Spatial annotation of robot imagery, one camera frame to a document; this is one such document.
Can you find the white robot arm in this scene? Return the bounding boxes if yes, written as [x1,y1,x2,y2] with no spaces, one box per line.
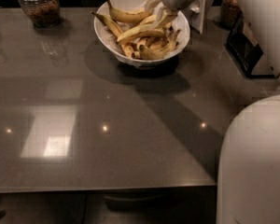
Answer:
[216,0,280,224]

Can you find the middle large banana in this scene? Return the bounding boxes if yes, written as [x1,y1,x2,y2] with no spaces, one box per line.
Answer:
[117,24,165,45]

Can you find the front curved banana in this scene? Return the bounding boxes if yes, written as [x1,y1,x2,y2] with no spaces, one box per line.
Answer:
[139,30,180,60]

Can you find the small bananas under pile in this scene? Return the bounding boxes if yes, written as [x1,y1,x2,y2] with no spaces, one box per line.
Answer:
[132,36,167,60]

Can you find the right glass jar with granola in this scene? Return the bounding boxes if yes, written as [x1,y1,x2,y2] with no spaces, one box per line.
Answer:
[220,0,241,29]

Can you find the glass jar with granola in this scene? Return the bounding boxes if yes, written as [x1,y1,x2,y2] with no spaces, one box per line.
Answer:
[220,0,241,29]
[18,0,60,28]

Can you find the left glass jar with granola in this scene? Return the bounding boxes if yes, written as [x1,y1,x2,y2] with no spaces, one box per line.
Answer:
[18,0,60,28]

